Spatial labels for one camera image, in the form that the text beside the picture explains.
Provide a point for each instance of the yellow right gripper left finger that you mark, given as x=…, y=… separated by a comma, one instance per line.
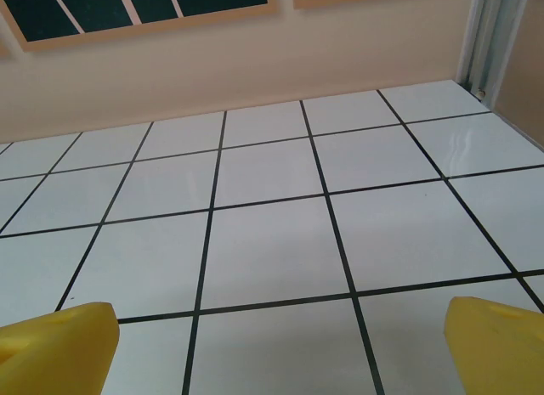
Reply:
x=59, y=352

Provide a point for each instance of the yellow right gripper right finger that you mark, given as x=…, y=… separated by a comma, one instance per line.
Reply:
x=501, y=352

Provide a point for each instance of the aluminium corner post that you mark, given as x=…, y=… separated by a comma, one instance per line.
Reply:
x=486, y=51

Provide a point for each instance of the pink flowers wall panel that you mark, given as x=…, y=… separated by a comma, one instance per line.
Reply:
x=106, y=8

